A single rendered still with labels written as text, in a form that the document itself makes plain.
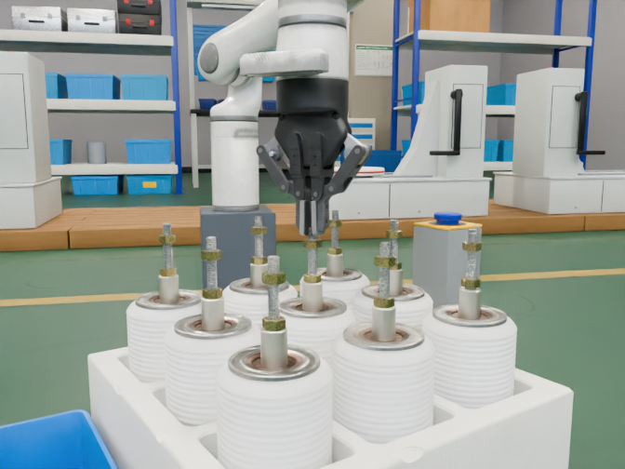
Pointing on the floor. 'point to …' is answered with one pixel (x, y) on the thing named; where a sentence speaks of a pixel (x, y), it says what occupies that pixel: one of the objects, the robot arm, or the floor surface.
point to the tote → (391, 159)
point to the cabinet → (365, 133)
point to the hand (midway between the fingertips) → (312, 217)
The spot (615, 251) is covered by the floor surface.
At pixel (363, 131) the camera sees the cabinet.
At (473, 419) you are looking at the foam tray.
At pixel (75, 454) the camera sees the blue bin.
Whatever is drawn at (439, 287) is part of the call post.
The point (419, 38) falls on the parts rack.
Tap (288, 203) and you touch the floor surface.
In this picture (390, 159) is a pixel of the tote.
